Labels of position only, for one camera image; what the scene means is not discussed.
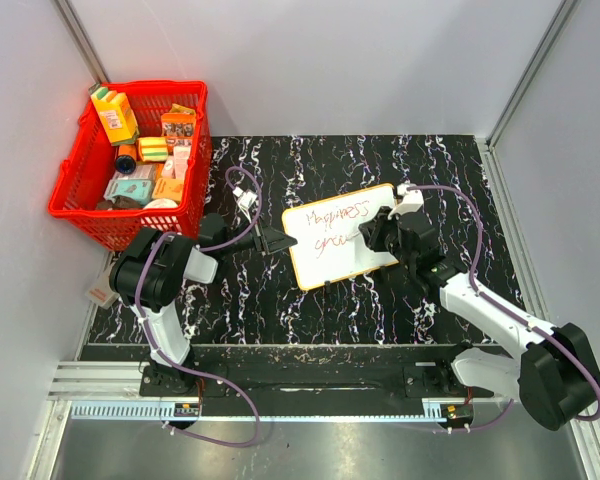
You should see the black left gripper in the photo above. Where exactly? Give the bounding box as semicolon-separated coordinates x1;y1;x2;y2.
219;212;298;257

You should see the white board with orange frame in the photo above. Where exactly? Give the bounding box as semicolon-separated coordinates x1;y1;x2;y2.
282;183;397;291

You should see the white red marker pen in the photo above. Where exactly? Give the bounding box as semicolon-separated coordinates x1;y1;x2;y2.
346;232;361;242

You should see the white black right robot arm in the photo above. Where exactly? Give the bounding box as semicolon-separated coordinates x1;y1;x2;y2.
359;207;600;431

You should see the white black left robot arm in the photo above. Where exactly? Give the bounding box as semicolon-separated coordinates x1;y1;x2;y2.
109;213;297;396

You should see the orange small packet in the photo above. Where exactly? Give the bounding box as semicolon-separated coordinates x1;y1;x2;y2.
152;178;184;204

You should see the pink white carton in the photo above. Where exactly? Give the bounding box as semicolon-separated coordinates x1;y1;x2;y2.
161;145;191;180

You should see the teal snack box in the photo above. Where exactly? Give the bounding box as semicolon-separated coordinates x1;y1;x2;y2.
104;179;154;206

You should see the orange snack box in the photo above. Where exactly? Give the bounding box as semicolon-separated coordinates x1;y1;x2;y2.
161;112;196;138

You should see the yellow green sponge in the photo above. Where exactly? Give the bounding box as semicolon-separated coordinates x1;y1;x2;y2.
137;137;169;162

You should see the orange black bottle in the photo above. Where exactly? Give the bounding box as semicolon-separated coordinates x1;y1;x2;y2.
114;144;137;175

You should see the pink white small box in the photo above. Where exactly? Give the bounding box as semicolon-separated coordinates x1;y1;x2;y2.
85;268;119;309

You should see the red plastic shopping basket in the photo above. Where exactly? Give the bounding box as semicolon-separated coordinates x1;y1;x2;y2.
47;80;212;251

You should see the yellow juice carton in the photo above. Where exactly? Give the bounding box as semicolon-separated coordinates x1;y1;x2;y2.
90;86;139;146

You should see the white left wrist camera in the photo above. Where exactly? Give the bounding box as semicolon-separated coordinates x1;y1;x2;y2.
232;186;258;211

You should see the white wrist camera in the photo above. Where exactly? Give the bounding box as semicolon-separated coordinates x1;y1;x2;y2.
232;186;258;211
388;183;424;220

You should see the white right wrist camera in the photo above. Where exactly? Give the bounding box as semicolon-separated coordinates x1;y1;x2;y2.
388;183;424;220

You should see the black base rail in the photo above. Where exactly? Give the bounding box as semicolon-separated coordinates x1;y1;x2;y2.
139;343;486;404

